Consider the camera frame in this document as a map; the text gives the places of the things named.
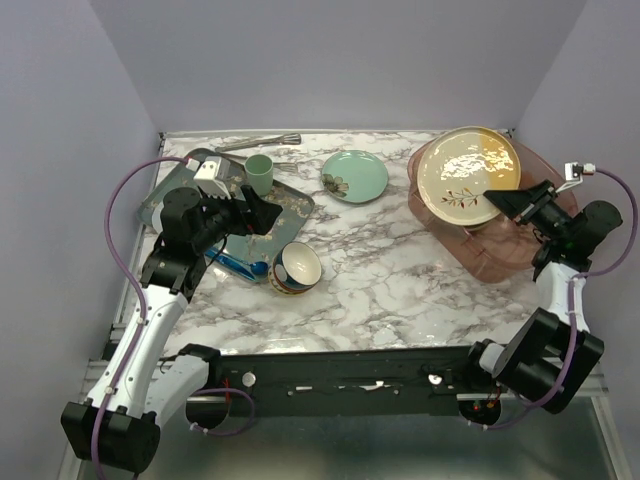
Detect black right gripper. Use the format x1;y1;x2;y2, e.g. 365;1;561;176
485;179;572;243

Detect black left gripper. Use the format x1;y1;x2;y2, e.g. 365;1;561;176
193;184;283;254

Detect cream divided bowl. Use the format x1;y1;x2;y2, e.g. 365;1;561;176
463;220;491;232

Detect yellow and cream plate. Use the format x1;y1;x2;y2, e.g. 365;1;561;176
416;126;521;226

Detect green and cream plate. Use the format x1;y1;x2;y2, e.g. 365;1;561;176
321;150;389;204

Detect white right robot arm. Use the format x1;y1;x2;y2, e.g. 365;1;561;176
459;181;622;414

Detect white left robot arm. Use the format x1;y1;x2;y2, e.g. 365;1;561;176
61;186;283;478

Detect transparent pink plastic bin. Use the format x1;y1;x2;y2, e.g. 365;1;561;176
407;136;579;283

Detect floral teal tray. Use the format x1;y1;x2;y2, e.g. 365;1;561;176
137;163;314;273

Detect green plastic cup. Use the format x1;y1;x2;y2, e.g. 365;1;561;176
244;154;274;196

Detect blue spoon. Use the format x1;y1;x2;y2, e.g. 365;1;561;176
206;248;269;282

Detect patterned ceramic bowl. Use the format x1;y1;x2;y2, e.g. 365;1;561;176
268;242;322;295

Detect metal serving tongs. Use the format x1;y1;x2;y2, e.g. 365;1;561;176
215;133;302;153

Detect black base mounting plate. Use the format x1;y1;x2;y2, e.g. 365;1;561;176
164;344;521;416

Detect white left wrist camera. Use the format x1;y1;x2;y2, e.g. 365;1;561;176
186;156;231;199

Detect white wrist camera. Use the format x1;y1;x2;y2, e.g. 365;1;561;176
186;156;231;199
555;162;597;194

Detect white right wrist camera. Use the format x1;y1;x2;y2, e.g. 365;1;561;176
555;162;597;194

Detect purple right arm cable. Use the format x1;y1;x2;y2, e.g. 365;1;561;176
464;168;637;432

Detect aluminium frame rail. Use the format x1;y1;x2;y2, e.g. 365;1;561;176
79;360;609;399

